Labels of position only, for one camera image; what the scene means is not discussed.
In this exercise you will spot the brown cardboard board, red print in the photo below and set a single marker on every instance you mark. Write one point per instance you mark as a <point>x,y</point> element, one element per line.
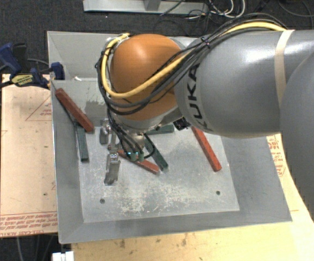
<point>26,151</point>

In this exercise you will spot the grey metal bin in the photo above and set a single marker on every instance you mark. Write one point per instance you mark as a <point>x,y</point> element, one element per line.
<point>159,194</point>

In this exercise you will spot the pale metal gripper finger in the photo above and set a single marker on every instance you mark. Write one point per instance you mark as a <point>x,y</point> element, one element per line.
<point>113,170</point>
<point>104,135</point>

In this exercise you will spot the black cylinder on white bracket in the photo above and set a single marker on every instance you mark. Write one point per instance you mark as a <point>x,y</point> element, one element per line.
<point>180,124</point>

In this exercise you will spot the red-brown flat block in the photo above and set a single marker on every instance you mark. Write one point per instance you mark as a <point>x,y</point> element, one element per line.
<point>207,149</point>
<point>74,109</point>
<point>149,166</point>

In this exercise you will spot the dark green flat block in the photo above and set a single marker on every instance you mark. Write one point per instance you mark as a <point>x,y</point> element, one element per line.
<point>163,129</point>
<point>158,159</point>
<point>82,145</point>

